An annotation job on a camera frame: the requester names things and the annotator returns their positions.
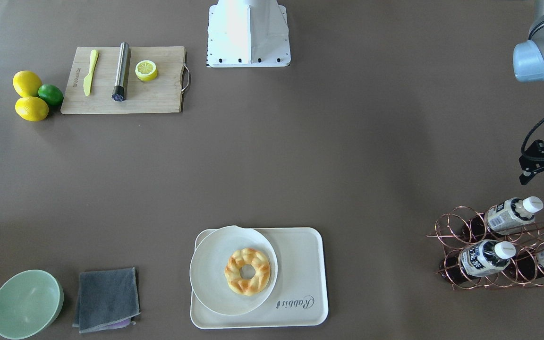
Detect tea bottle rack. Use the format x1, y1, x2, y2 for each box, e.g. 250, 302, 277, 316
459, 196, 544, 243

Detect tea bottle lower middle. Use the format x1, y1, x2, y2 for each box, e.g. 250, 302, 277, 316
440, 239, 517, 285

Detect cream serving tray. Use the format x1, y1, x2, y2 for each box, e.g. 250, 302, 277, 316
190, 227, 328, 329

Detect white round plate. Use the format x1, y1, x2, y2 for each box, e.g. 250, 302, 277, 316
190, 226, 278, 316

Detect wooden cutting board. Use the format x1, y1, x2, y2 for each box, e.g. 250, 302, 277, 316
60, 46, 189, 114

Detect half lemon slice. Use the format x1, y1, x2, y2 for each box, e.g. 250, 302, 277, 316
135, 60, 158, 82

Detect steel muddler cylinder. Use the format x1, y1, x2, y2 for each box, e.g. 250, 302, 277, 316
111, 42, 130, 102

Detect grey folded cloth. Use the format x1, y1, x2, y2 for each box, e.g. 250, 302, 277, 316
73, 267, 140, 333

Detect yellow plastic knife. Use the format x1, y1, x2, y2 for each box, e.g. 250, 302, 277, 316
83, 49, 99, 96

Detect green lime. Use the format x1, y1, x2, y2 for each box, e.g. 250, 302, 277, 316
37, 84, 64, 106

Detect yellow lemon lower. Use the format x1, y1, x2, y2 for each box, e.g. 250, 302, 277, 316
15, 96, 50, 122

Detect yellow lemon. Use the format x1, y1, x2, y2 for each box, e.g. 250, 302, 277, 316
15, 96, 50, 122
12, 70, 43, 97

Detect yellow lemon upper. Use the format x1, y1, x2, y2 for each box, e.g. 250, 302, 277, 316
12, 70, 43, 97

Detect green bowl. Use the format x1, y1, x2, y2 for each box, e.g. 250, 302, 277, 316
0, 269, 64, 340

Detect copper wire bottle rack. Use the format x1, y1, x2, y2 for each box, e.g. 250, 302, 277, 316
427, 206, 544, 290

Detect braided ring bread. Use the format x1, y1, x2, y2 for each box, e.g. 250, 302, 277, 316
224, 247, 271, 296

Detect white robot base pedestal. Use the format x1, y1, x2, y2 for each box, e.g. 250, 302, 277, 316
206, 0, 291, 68

